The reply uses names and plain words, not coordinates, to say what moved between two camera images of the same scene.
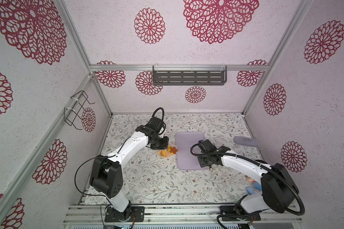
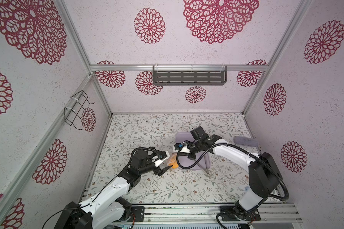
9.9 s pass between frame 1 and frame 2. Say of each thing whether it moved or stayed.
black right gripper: moved
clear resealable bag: moved
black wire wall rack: stayed
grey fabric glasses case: stayed
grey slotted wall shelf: stayed
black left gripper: moved
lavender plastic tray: stayed
